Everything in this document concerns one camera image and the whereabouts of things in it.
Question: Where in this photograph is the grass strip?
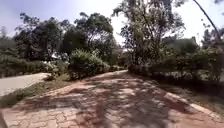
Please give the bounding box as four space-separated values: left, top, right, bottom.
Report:
0 72 85 110

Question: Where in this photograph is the pale paved road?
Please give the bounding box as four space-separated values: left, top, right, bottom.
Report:
0 72 52 98

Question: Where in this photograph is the large round green bush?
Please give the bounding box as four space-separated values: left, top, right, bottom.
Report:
67 48 112 81

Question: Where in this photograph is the long green hedge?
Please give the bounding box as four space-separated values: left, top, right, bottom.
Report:
127 47 224 88

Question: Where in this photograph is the building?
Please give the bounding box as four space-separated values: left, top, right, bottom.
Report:
159 35 200 56

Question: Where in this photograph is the group of dark trees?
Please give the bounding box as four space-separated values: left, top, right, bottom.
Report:
0 11 122 67

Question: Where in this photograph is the brick paved path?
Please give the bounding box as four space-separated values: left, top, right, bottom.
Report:
0 69 224 128

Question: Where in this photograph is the tall leafy tree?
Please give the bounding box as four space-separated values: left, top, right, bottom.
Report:
111 0 186 67

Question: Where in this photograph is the bare dirt ground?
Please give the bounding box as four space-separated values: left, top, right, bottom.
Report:
155 79 224 117

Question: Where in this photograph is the low green hedge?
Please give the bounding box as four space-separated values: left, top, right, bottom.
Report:
0 53 69 79

